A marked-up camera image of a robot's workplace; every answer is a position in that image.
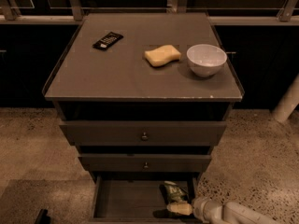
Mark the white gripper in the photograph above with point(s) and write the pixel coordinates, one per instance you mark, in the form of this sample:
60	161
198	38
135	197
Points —
202	207

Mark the green jalapeno chip bag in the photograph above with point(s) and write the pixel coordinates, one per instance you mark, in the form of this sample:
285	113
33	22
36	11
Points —
173	193

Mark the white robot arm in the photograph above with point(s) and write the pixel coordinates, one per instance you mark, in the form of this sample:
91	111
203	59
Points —
254	174

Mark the bottom grey drawer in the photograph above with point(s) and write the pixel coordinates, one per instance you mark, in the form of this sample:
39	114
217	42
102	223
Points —
139	198

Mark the grey drawer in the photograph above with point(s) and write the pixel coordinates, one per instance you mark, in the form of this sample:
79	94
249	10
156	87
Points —
143	133
139	198
144	162

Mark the middle grey drawer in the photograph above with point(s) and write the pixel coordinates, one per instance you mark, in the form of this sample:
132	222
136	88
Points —
144	162

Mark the top grey drawer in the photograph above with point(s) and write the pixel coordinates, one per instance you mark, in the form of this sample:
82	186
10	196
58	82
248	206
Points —
143	133

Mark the grey drawer cabinet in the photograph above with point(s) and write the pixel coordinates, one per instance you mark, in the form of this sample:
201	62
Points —
118	84

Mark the black object on floor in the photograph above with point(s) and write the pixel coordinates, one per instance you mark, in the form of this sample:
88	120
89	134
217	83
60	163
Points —
42	217

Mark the white bowl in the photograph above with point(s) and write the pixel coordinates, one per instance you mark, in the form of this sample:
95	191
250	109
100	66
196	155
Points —
206	60

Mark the yellow sponge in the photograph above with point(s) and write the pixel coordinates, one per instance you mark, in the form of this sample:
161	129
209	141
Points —
162	55

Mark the black candy bar wrapper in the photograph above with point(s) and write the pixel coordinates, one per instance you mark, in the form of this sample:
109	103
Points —
107	41

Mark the metal railing frame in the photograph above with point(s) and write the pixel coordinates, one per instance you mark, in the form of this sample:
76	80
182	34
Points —
220	12

